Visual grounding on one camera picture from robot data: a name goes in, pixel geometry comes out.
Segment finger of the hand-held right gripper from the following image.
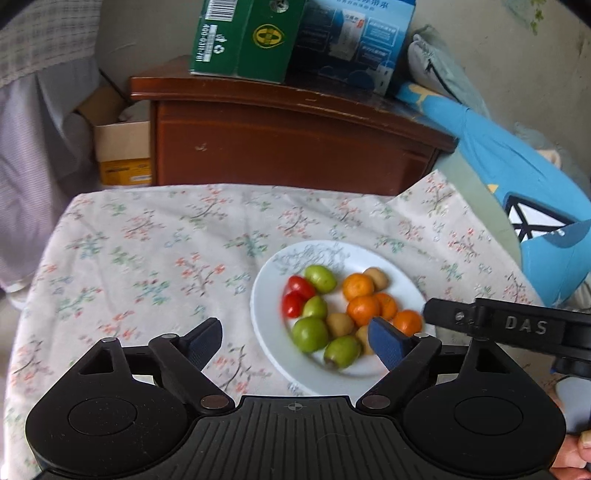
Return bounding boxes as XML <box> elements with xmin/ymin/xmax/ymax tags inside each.
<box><xmin>424</xmin><ymin>298</ymin><xmax>477</xmax><ymax>340</ymax></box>

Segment green jujube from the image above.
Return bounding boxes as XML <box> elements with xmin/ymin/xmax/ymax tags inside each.
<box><xmin>323</xmin><ymin>335</ymin><xmax>363</xmax><ymax>370</ymax></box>
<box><xmin>292</xmin><ymin>316</ymin><xmax>330</xmax><ymax>354</ymax></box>
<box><xmin>302</xmin><ymin>296</ymin><xmax>329</xmax><ymax>320</ymax></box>
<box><xmin>304</xmin><ymin>265</ymin><xmax>337</xmax><ymax>293</ymax></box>

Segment grey zippered cushion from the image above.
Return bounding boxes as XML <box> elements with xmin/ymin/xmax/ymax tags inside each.
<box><xmin>406</xmin><ymin>25</ymin><xmax>490</xmax><ymax>116</ymax></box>

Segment blue carton box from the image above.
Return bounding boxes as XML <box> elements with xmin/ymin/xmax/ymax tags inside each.
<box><xmin>286</xmin><ymin>0</ymin><xmax>419</xmax><ymax>97</ymax></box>

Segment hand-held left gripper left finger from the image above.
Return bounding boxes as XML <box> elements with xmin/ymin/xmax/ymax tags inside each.
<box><xmin>76</xmin><ymin>318</ymin><xmax>236</xmax><ymax>414</ymax></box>

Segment open cardboard box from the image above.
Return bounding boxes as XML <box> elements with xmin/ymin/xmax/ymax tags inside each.
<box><xmin>76</xmin><ymin>83</ymin><xmax>153</xmax><ymax>188</ymax></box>

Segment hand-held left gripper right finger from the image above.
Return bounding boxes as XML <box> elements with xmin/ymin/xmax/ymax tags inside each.
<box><xmin>355</xmin><ymin>316</ymin><xmax>509</xmax><ymax>413</ymax></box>

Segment floral tablecloth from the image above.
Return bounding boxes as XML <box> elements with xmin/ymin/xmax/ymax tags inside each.
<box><xmin>4</xmin><ymin>170</ymin><xmax>559</xmax><ymax>480</ymax></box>

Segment red cherry tomato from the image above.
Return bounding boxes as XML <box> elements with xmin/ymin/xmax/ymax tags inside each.
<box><xmin>286</xmin><ymin>275</ymin><xmax>317</xmax><ymax>299</ymax></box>
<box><xmin>282</xmin><ymin>292</ymin><xmax>305</xmax><ymax>319</ymax></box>

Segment lilac checked cloth cover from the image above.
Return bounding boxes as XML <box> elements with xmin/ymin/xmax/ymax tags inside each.
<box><xmin>0</xmin><ymin>0</ymin><xmax>107</xmax><ymax>296</ymax></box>

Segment green carton box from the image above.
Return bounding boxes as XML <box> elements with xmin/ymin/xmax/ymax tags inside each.
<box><xmin>189</xmin><ymin>0</ymin><xmax>308</xmax><ymax>85</ymax></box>

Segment brown wooden cabinet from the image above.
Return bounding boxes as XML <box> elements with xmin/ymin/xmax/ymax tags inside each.
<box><xmin>129</xmin><ymin>55</ymin><xmax>458</xmax><ymax>197</ymax></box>

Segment white plate with flower drawing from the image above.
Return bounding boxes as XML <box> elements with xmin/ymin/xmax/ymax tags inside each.
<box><xmin>250</xmin><ymin>240</ymin><xmax>437</xmax><ymax>397</ymax></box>

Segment orange tangerine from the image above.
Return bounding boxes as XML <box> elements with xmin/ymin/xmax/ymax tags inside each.
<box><xmin>342</xmin><ymin>273</ymin><xmax>375</xmax><ymax>300</ymax></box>
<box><xmin>346</xmin><ymin>296</ymin><xmax>382</xmax><ymax>326</ymax></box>
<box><xmin>392</xmin><ymin>309</ymin><xmax>424</xmax><ymax>337</ymax></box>
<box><xmin>375</xmin><ymin>292</ymin><xmax>398</xmax><ymax>321</ymax></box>

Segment person's right hand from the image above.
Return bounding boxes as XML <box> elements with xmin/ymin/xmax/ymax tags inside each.
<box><xmin>549</xmin><ymin>429</ymin><xmax>591</xmax><ymax>480</ymax></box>

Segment blue printed cushion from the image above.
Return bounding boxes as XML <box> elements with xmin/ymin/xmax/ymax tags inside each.
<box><xmin>394</xmin><ymin>83</ymin><xmax>591</xmax><ymax>308</ymax></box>

